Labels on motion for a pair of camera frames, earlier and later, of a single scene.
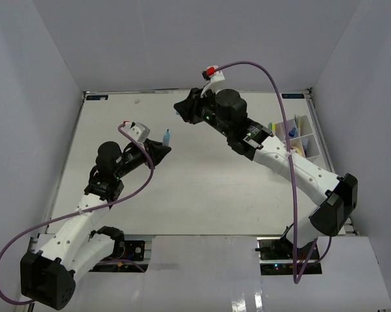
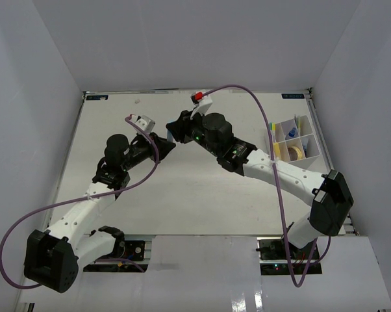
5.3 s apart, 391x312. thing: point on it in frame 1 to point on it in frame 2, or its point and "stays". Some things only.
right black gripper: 189,108 to 183,126
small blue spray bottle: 291,133 stays
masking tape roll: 298,149 stays
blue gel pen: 304,143 stays
